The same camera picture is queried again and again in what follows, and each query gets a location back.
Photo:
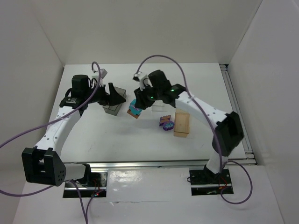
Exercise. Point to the brown lego brick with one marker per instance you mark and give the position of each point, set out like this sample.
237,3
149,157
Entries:
133,114

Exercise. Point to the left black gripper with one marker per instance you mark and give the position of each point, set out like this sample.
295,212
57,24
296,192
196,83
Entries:
106,94

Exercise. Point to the teal rectangular lego brick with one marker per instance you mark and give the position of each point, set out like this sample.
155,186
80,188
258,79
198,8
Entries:
136,110

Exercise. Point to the purple butterfly lego piece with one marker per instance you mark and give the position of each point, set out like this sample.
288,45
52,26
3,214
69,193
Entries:
164,119

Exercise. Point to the aluminium side rail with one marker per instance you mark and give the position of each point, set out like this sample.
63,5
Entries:
250,157

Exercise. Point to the clear plastic container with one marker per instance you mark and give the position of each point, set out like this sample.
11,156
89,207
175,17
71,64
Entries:
158,106

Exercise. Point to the aluminium front rail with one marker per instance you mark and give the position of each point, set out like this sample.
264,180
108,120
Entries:
146,164

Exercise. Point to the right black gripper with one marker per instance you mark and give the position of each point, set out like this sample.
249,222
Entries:
142,99

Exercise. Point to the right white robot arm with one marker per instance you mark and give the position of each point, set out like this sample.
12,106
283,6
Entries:
226,127

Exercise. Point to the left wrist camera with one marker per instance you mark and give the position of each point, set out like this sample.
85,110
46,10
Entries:
96,79

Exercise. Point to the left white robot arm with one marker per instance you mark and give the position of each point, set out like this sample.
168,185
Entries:
42,163

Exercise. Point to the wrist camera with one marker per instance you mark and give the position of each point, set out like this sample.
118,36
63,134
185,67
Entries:
142,79
96,79

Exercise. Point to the amber plastic container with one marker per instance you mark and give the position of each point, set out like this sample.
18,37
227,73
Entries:
181,123

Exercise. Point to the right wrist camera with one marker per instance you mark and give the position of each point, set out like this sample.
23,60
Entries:
142,79

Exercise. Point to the teal round printed lego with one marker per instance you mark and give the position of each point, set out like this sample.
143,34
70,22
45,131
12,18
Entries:
132,107

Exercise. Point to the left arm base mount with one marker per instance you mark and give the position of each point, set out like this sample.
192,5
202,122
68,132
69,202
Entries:
95,185

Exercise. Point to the purple flower lego piece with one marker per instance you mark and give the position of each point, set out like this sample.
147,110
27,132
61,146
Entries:
169,125

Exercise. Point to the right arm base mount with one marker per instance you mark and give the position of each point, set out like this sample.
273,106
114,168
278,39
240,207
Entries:
201,185

